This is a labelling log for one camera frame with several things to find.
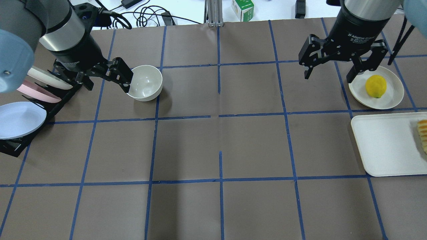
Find white ceramic bowl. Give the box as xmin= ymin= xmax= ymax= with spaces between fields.
xmin=127 ymin=65 xmax=163 ymax=102

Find cream plate in rack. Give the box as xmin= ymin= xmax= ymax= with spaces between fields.
xmin=27 ymin=66 xmax=73 ymax=90

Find yellow lemon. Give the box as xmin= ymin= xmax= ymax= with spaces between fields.
xmin=365 ymin=75 xmax=387 ymax=99

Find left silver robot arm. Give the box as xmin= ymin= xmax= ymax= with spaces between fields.
xmin=0 ymin=0 xmax=133 ymax=93

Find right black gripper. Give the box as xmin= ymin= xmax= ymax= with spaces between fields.
xmin=298 ymin=10 xmax=389 ymax=84

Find light blue plate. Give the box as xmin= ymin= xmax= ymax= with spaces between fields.
xmin=0 ymin=102 xmax=47 ymax=140

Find grilled bread piece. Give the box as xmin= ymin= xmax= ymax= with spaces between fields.
xmin=417 ymin=119 xmax=427 ymax=154

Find green white small box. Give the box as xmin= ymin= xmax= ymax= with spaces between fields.
xmin=232 ymin=0 xmax=255 ymax=22

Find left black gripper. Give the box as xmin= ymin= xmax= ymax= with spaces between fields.
xmin=53 ymin=32 xmax=134 ymax=93

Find black dish rack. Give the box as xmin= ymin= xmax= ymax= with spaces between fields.
xmin=1 ymin=61 xmax=81 ymax=157

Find pink plate in rack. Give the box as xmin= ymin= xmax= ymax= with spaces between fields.
xmin=17 ymin=80 xmax=62 ymax=103

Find tangled black cables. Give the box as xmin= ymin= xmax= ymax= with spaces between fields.
xmin=95 ymin=0 xmax=202 ymax=30

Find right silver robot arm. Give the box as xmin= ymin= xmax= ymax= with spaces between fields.
xmin=298 ymin=0 xmax=426 ymax=83

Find white rectangular tray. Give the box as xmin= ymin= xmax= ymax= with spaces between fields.
xmin=351 ymin=112 xmax=427 ymax=177

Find small cream round plate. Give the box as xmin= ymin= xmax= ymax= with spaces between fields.
xmin=348 ymin=66 xmax=404 ymax=110

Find aluminium frame post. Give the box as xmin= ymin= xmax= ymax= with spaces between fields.
xmin=204 ymin=0 xmax=224 ymax=27

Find black power adapter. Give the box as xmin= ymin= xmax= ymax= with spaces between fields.
xmin=121 ymin=0 xmax=143 ymax=9

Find brown paper table cover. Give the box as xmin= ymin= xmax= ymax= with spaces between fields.
xmin=1 ymin=18 xmax=426 ymax=240

